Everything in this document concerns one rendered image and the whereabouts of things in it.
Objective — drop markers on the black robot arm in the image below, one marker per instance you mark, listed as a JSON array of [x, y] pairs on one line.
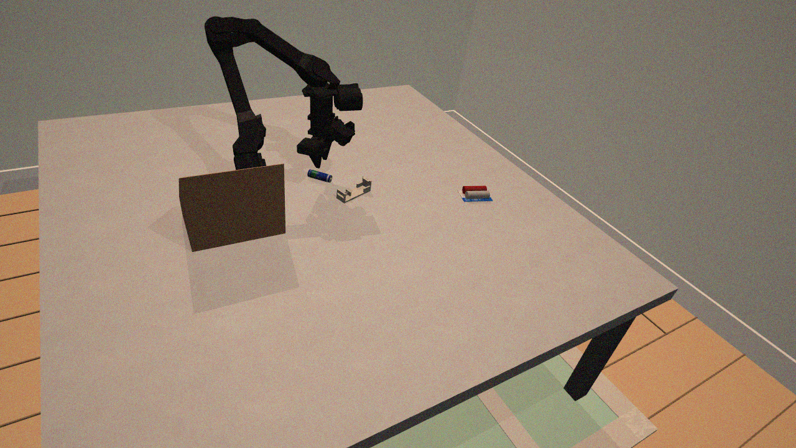
[[314, 71]]

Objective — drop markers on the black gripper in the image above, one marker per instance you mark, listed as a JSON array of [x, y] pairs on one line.
[[317, 147]]

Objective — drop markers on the blue cylindrical battery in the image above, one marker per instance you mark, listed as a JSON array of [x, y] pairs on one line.
[[319, 175]]

